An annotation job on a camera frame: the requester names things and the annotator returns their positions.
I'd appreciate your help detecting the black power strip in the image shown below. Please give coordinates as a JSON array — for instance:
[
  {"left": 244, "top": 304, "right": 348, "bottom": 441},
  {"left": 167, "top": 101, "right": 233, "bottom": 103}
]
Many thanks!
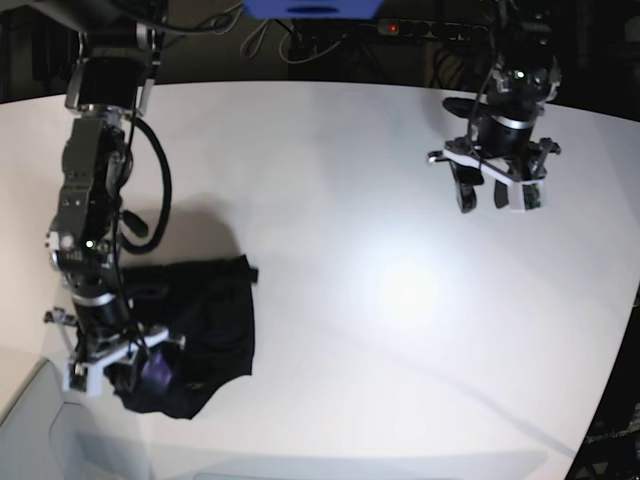
[{"left": 377, "top": 19, "right": 489, "bottom": 42}]

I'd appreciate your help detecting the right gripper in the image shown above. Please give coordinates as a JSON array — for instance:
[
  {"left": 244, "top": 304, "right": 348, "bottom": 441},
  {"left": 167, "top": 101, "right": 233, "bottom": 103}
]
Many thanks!
[{"left": 43, "top": 307, "right": 186, "bottom": 392}]

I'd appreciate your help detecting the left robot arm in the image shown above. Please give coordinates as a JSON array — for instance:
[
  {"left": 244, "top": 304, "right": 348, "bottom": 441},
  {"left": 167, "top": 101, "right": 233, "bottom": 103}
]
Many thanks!
[{"left": 428, "top": 1, "right": 562, "bottom": 214}]

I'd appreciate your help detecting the black graphic t-shirt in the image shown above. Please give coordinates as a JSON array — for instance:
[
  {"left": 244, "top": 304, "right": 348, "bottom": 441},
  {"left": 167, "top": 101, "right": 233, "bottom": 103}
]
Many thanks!
[{"left": 114, "top": 256, "right": 258, "bottom": 420}]

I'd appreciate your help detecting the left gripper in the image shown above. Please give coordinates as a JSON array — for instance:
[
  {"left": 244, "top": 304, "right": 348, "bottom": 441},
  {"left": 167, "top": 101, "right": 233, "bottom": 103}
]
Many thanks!
[{"left": 427, "top": 116, "right": 561, "bottom": 214}]

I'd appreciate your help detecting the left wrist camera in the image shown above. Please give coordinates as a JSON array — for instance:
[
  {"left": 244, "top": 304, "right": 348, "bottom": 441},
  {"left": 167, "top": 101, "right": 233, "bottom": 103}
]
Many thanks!
[{"left": 507, "top": 179, "right": 547, "bottom": 212}]

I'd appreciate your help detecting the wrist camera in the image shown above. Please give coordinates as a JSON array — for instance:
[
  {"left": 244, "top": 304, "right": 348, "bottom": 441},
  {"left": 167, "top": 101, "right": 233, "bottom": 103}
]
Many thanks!
[
  {"left": 62, "top": 362, "right": 103, "bottom": 397},
  {"left": 507, "top": 179, "right": 547, "bottom": 212}
]

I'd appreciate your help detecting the black device on floor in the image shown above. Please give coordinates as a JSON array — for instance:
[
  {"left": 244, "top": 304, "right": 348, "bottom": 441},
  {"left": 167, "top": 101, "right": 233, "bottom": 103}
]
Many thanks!
[{"left": 31, "top": 12, "right": 79, "bottom": 82}]

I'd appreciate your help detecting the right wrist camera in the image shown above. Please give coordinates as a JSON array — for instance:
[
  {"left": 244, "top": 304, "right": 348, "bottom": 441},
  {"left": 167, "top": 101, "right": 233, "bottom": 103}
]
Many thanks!
[{"left": 62, "top": 362, "right": 103, "bottom": 397}]

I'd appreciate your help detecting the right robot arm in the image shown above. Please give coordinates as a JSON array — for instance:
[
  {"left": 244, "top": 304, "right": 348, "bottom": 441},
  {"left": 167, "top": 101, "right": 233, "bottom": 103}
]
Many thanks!
[{"left": 34, "top": 1, "right": 172, "bottom": 396}]

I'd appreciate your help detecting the blue box overhead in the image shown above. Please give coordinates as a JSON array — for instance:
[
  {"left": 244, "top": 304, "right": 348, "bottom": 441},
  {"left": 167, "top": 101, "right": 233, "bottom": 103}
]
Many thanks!
[{"left": 242, "top": 0, "right": 382, "bottom": 19}]

